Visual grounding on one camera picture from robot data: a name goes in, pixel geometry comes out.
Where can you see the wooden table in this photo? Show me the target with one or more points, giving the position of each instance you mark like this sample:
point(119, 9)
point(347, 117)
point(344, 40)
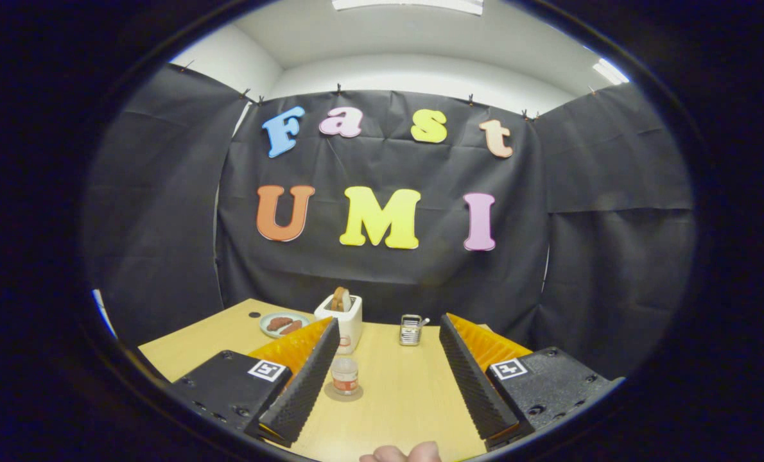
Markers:
point(401, 385)

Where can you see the clear juice bottle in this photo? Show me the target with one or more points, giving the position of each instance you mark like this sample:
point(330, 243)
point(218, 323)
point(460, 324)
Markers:
point(345, 378)

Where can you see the pale green plate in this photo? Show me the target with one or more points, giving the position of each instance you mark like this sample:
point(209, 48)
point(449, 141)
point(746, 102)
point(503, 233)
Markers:
point(267, 332)

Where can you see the black backdrop cloth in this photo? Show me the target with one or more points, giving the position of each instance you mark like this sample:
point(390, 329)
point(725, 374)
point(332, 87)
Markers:
point(369, 269)

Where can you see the white toaster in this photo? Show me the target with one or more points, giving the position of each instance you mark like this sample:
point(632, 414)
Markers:
point(350, 327)

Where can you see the brown sausage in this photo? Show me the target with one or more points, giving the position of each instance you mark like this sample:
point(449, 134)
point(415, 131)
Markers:
point(292, 327)
point(278, 323)

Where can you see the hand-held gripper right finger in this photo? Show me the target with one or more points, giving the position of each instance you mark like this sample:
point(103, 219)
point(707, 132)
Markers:
point(475, 385)

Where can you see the bread slice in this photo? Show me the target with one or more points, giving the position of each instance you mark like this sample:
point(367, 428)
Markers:
point(339, 300)

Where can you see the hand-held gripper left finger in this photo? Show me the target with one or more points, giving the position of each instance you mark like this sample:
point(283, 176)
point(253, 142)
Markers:
point(305, 385)

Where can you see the small metal basket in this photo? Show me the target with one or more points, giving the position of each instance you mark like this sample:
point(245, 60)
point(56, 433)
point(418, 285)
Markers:
point(410, 332)

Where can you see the round brown coaster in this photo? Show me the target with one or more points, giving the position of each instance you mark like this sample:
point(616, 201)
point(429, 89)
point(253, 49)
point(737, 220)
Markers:
point(355, 397)

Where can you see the small ceiling light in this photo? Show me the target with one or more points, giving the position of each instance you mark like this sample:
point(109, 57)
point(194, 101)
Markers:
point(610, 70)

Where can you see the long ceiling light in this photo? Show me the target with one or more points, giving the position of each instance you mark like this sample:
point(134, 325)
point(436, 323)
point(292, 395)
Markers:
point(408, 5)

